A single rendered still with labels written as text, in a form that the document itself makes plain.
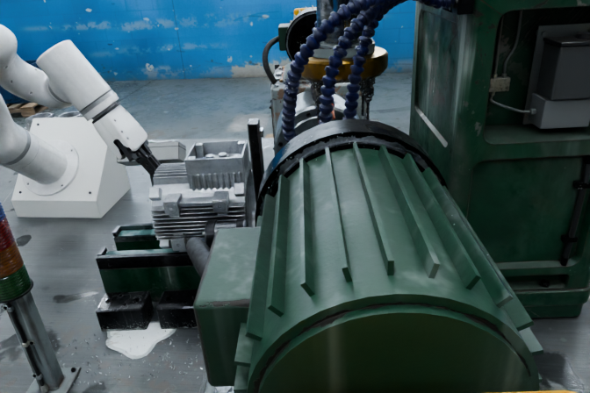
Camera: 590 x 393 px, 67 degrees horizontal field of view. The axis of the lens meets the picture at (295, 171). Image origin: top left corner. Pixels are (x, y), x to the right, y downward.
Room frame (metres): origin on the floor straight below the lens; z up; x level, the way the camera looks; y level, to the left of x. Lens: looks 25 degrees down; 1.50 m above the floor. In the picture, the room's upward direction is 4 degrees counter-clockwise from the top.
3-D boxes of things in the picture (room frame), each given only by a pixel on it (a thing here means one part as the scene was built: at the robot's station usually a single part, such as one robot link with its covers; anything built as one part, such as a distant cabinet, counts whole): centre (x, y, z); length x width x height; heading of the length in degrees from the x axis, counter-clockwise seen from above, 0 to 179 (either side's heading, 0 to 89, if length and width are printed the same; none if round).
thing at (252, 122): (0.76, 0.07, 1.12); 0.04 x 0.03 x 0.26; 88
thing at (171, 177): (0.90, 0.20, 1.02); 0.20 x 0.19 x 0.19; 88
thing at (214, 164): (0.90, 0.16, 1.11); 0.12 x 0.11 x 0.07; 88
